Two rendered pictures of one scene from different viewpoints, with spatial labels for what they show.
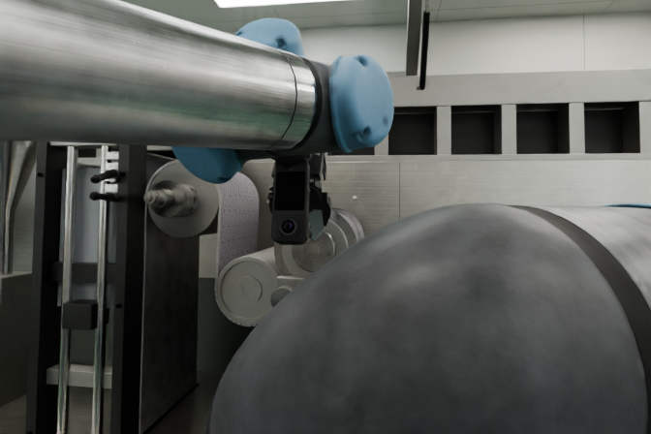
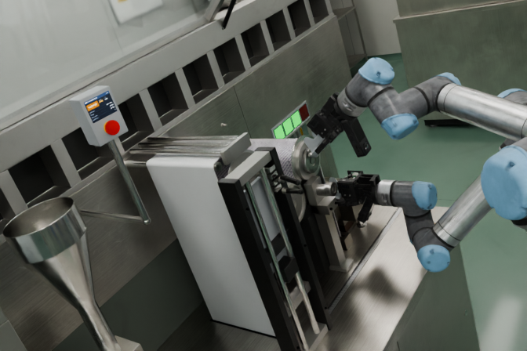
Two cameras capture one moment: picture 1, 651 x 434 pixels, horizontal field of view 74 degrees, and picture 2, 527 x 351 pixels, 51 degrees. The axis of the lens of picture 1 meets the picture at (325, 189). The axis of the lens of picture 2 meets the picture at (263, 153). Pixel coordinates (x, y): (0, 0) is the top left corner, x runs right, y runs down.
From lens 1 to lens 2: 1.42 m
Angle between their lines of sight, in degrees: 60
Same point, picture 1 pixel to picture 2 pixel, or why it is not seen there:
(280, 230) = (365, 150)
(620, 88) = not seen: outside the picture
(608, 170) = (306, 42)
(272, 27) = (383, 64)
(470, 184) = (265, 81)
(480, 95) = (250, 20)
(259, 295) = (298, 203)
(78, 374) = (296, 300)
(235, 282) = not seen: hidden behind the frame
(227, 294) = not seen: hidden behind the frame
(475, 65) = not seen: outside the picture
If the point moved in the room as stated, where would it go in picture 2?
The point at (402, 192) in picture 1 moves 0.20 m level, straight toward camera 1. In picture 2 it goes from (241, 105) to (288, 103)
